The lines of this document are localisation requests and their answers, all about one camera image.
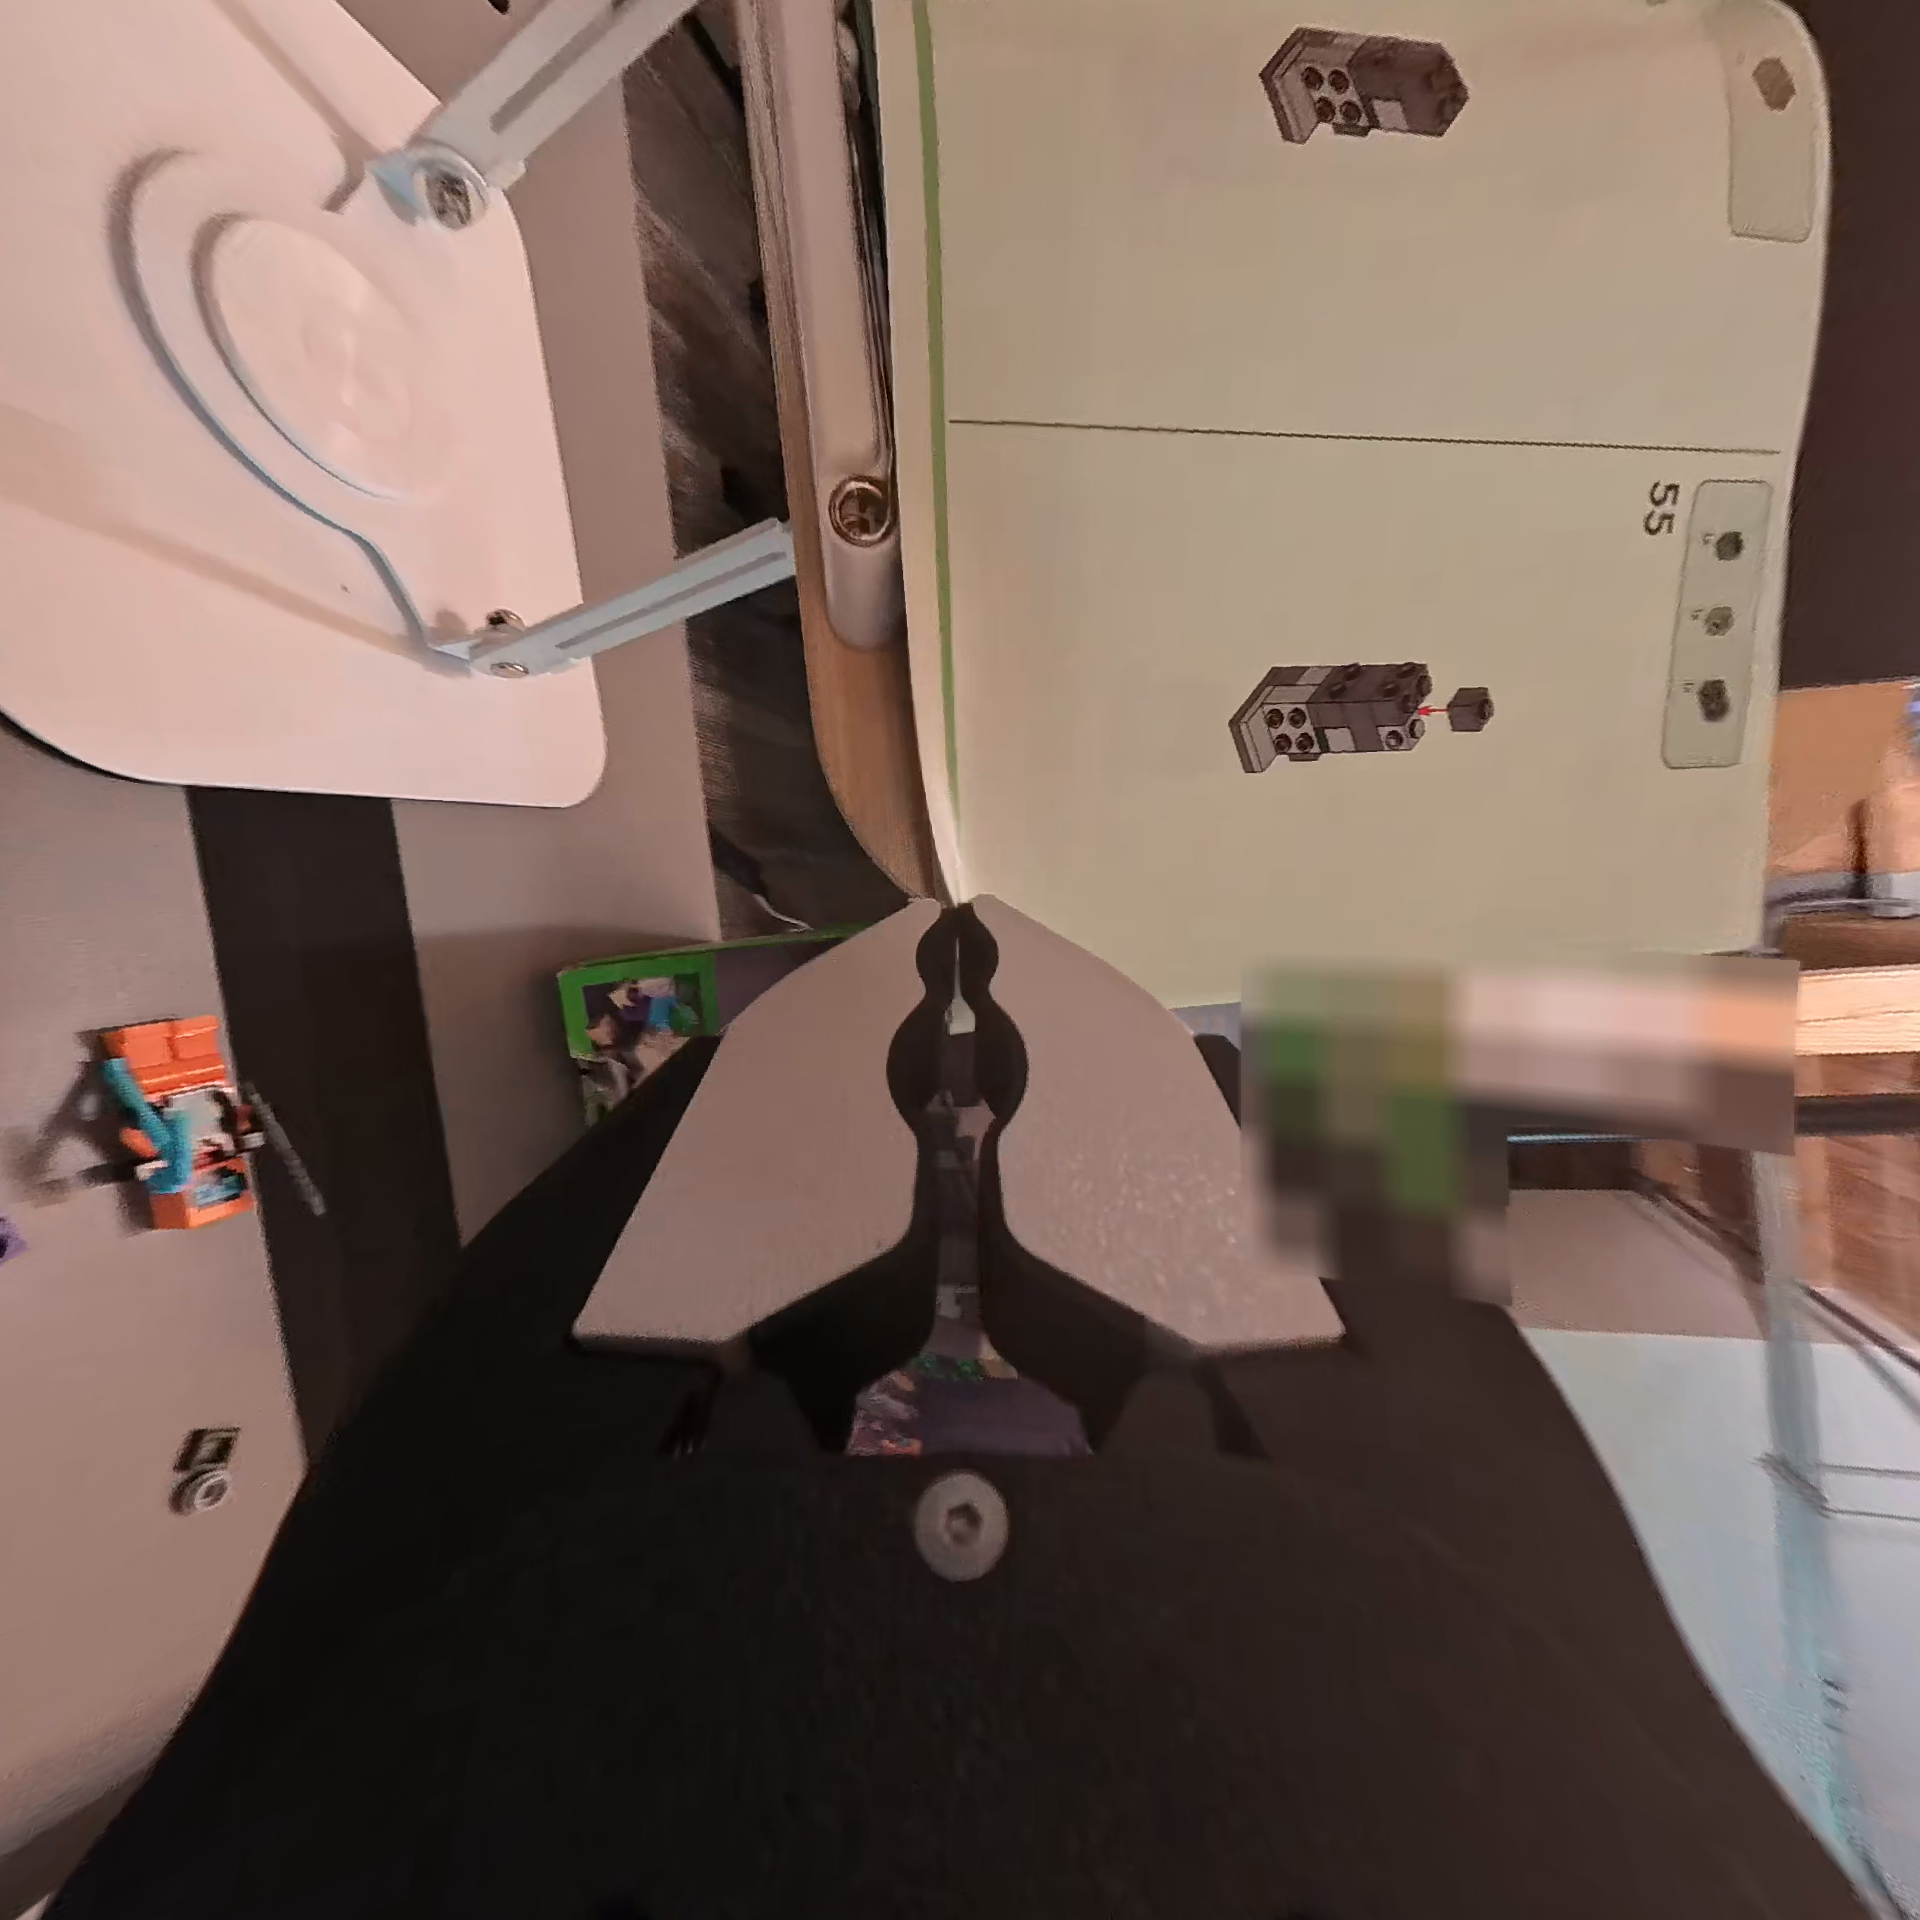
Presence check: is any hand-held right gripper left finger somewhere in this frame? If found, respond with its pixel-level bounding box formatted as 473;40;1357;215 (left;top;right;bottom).
574;897;961;1362

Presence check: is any orange blue toy figure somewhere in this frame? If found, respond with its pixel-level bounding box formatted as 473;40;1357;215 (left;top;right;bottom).
94;1017;327;1235

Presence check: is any black flat panel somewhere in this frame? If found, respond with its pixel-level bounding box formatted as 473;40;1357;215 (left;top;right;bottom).
1775;0;1920;695

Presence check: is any instruction booklet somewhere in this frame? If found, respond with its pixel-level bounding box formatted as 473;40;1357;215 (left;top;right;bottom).
870;0;1834;1010

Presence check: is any grey desk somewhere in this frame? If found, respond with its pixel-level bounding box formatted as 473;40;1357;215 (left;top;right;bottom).
0;0;725;1876

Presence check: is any green toy set box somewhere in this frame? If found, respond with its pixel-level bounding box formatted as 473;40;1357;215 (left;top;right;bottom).
557;929;1085;1460

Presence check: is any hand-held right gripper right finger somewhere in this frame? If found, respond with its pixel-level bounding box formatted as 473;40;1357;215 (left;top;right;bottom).
967;895;1351;1362

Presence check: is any white book stand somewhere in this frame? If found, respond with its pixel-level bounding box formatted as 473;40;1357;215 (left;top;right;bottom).
0;0;961;911

